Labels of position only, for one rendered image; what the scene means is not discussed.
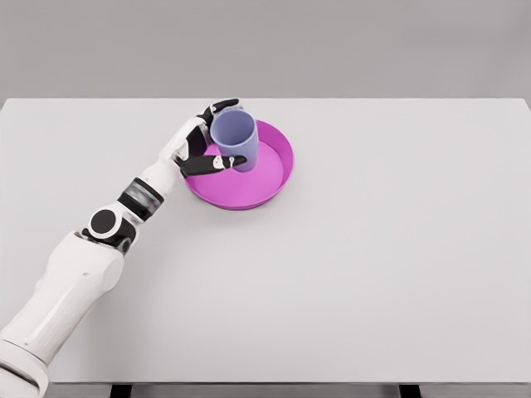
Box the magenta round plate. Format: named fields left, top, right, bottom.
left=183, top=119, right=295, bottom=211

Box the lavender blue cup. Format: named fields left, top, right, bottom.
left=209, top=106, right=259, bottom=173

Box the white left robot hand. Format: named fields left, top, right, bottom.
left=158, top=98, right=249, bottom=181

